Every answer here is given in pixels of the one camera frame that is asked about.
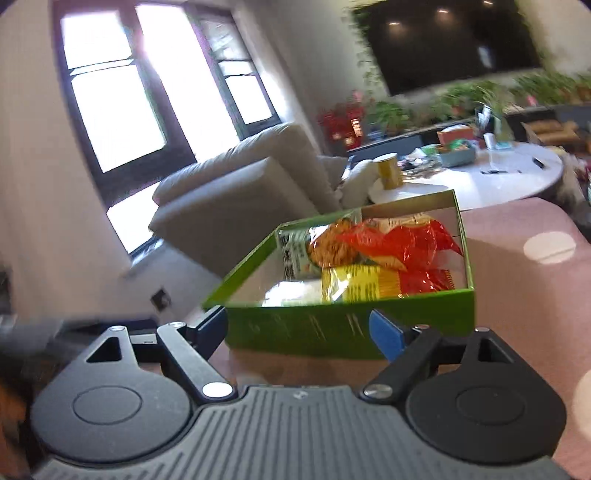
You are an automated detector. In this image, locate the dark television cabinet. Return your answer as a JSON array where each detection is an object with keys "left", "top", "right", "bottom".
[{"left": 346, "top": 104, "right": 591, "bottom": 154}]

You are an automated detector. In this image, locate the wide potted plant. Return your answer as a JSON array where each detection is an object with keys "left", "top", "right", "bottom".
[{"left": 428, "top": 82, "right": 491, "bottom": 121}]

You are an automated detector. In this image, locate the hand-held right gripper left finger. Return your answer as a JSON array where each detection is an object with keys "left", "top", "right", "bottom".
[{"left": 60, "top": 305, "right": 237, "bottom": 401}]

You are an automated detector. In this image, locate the green cardboard box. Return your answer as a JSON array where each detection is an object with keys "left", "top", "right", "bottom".
[{"left": 202, "top": 189, "right": 476, "bottom": 362}]

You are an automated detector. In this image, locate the row of potted plants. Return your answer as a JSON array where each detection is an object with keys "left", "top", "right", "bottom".
[{"left": 512, "top": 68, "right": 591, "bottom": 105}]

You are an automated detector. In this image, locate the yellow can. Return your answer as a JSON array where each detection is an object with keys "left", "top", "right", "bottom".
[{"left": 373, "top": 152, "right": 406, "bottom": 191}]

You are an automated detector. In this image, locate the red tissue box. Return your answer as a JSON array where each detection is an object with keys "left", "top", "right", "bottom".
[{"left": 436, "top": 126, "right": 476, "bottom": 147}]

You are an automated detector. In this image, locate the bushy potted plant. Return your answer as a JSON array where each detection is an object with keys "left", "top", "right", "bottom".
[{"left": 369, "top": 98, "right": 413, "bottom": 136}]

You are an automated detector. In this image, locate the pile of dark wrappers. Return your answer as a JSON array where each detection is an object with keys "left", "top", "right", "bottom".
[{"left": 402, "top": 148, "right": 439, "bottom": 178}]

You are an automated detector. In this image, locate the red clear noodle packet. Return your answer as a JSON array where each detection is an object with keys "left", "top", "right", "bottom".
[{"left": 308, "top": 216, "right": 464, "bottom": 274}]

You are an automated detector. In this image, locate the beige sofa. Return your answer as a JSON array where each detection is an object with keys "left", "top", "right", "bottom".
[{"left": 148, "top": 122, "right": 352, "bottom": 281}]

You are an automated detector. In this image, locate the open cardboard box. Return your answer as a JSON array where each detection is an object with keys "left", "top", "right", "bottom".
[{"left": 521, "top": 118, "right": 581, "bottom": 147}]

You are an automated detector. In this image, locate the green seaweed snack packet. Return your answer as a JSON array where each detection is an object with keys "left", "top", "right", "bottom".
[{"left": 276, "top": 224, "right": 325, "bottom": 281}]

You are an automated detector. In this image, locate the large red yellow snack bag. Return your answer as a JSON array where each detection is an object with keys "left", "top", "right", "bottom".
[{"left": 320, "top": 264, "right": 454, "bottom": 304}]

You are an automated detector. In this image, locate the narrow dark-framed window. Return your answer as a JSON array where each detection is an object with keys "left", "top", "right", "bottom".
[{"left": 191, "top": 4, "right": 283, "bottom": 140}]

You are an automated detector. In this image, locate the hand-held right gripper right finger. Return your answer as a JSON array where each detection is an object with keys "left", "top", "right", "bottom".
[{"left": 361, "top": 310, "right": 541, "bottom": 401}]

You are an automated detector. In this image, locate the blue basket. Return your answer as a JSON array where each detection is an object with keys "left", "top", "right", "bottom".
[{"left": 436, "top": 140, "right": 479, "bottom": 168}]

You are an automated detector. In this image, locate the red flower decoration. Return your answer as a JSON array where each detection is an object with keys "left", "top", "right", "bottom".
[{"left": 318, "top": 91, "right": 371, "bottom": 145}]

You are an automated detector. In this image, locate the cream sofa cushion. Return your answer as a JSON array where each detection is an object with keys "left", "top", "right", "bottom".
[{"left": 342, "top": 159, "right": 382, "bottom": 209}]

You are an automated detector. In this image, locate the glass vase with plant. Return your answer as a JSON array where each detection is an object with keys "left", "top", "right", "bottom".
[{"left": 475, "top": 82, "right": 516, "bottom": 145}]

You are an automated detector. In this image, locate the green ivy vine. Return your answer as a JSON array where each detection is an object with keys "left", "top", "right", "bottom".
[{"left": 348, "top": 4, "right": 389, "bottom": 95}]

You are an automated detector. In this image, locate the round white table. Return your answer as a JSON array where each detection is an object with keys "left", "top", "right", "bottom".
[{"left": 368, "top": 140, "right": 565, "bottom": 214}]

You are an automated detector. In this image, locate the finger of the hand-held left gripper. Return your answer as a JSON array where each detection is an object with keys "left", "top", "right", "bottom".
[{"left": 60, "top": 315, "right": 160, "bottom": 349}]

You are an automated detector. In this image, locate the wall-mounted black television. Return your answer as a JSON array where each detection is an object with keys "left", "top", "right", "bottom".
[{"left": 350, "top": 0, "right": 544, "bottom": 97}]

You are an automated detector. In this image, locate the large dark-framed window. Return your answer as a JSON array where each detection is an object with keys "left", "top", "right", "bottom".
[{"left": 52, "top": 2, "right": 199, "bottom": 259}]

